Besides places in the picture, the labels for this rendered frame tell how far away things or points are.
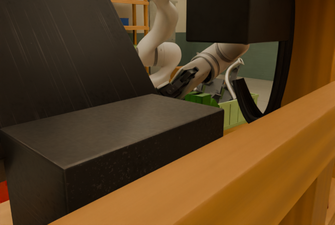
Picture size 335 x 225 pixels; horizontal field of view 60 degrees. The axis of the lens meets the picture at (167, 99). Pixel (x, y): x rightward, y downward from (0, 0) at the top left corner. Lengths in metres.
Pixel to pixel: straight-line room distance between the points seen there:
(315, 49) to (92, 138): 0.44
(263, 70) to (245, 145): 8.13
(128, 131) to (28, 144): 0.12
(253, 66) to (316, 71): 7.89
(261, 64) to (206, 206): 8.24
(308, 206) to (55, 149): 0.54
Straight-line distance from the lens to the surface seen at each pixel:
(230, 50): 0.81
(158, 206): 0.18
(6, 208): 0.95
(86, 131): 0.40
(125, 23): 7.02
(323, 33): 0.62
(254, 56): 8.48
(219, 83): 1.99
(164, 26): 1.29
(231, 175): 0.21
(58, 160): 0.33
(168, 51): 1.43
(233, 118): 1.79
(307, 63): 0.63
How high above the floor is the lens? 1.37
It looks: 14 degrees down
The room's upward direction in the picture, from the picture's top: straight up
